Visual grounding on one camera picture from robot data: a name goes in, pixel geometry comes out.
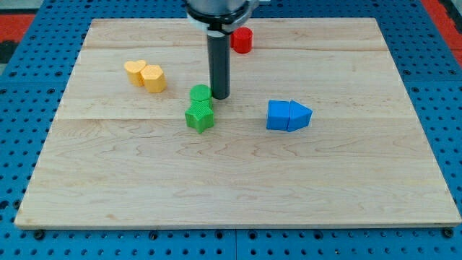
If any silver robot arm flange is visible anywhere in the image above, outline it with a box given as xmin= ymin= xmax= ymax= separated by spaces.
xmin=185 ymin=0 xmax=260 ymax=38

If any blue triangle block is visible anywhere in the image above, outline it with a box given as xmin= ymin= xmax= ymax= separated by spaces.
xmin=287 ymin=100 xmax=313 ymax=132

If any green star block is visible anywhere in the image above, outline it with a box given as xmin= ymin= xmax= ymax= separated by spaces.
xmin=185 ymin=101 xmax=214 ymax=134

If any green cylinder block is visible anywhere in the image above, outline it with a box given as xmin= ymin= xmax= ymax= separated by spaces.
xmin=189 ymin=84 xmax=213 ymax=109

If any blue cube block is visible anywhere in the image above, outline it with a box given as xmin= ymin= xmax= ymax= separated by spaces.
xmin=266 ymin=100 xmax=289 ymax=131

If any black cylindrical pointer rod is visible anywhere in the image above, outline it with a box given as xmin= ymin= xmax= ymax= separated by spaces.
xmin=207 ymin=35 xmax=230 ymax=100

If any yellow hexagon block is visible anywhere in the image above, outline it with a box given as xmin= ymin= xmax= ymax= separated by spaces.
xmin=141 ymin=65 xmax=167 ymax=93

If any red cylinder block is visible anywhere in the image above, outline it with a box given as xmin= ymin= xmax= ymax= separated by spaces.
xmin=231 ymin=27 xmax=253 ymax=54

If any yellow heart block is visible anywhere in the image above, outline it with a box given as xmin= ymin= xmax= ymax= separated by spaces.
xmin=123 ymin=60 xmax=147 ymax=87

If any light wooden board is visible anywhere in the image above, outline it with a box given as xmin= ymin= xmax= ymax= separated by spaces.
xmin=15 ymin=18 xmax=461 ymax=230

